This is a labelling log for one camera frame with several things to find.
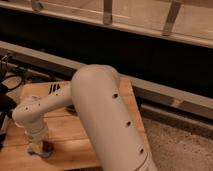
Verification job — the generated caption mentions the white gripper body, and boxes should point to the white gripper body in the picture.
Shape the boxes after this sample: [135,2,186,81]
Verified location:
[25,125,48,143]

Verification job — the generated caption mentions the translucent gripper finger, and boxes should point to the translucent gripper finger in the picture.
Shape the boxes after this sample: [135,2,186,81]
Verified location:
[29,142,41,154]

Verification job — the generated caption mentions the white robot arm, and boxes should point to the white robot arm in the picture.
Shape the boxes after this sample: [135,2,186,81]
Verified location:
[12,65,158,171]

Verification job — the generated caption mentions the black striped rectangular block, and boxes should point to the black striped rectangular block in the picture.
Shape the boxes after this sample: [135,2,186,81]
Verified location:
[49,84,60,94]

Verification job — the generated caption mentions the metal window rail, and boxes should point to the metal window rail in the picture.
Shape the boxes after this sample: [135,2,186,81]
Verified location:
[0,0,213,49]

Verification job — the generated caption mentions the wooden folding table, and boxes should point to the wooden folding table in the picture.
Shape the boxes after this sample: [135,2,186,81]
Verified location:
[0,77,149,171]

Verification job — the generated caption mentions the black cables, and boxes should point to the black cables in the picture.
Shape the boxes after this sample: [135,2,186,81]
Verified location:
[0,53,26,93]

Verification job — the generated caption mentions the red pepper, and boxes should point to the red pepper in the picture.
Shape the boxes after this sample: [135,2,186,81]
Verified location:
[43,141,54,152]

